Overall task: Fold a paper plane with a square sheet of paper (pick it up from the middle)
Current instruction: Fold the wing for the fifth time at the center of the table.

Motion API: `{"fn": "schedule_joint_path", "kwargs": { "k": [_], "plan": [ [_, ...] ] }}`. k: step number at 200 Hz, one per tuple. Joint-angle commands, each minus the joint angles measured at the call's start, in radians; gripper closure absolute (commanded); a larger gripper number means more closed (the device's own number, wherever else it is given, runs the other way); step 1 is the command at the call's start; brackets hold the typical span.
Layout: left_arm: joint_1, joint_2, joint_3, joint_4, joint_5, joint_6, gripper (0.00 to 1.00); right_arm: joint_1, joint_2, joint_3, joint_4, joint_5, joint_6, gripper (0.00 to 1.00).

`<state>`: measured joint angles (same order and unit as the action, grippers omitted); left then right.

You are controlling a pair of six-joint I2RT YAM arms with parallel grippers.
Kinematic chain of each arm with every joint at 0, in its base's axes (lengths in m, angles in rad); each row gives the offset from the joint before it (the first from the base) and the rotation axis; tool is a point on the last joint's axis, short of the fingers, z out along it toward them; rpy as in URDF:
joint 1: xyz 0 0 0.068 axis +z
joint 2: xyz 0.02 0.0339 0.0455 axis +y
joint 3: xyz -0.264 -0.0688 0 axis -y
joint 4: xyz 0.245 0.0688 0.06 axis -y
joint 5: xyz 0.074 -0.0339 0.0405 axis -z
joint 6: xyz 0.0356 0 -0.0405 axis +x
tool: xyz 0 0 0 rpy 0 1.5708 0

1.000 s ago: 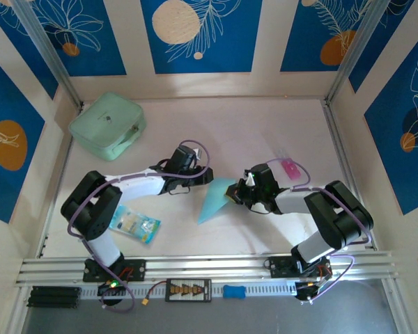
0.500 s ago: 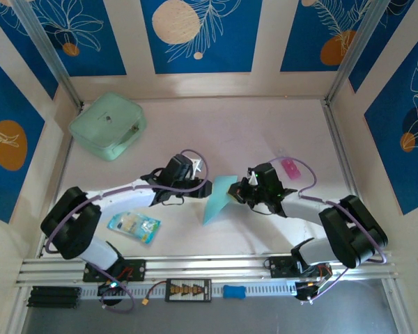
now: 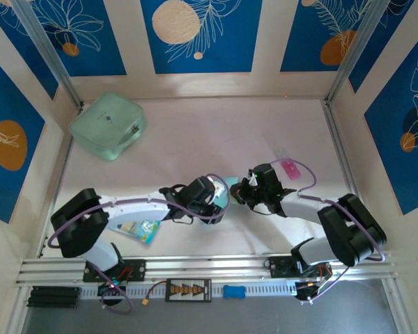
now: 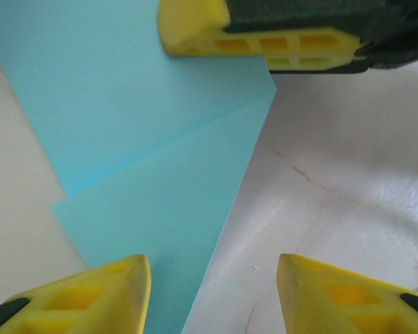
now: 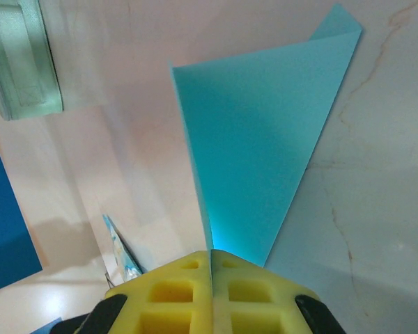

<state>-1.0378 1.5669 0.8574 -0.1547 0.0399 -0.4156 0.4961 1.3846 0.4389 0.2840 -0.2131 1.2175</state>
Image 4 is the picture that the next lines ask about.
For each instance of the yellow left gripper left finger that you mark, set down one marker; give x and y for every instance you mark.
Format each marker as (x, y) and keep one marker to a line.
(90, 302)

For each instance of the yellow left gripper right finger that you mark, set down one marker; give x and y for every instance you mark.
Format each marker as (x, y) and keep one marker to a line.
(334, 302)

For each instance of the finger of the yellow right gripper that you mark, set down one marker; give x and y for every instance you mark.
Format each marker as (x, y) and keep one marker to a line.
(195, 31)
(310, 62)

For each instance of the light blue cloth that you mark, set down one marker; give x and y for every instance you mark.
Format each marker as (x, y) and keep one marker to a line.
(125, 104)

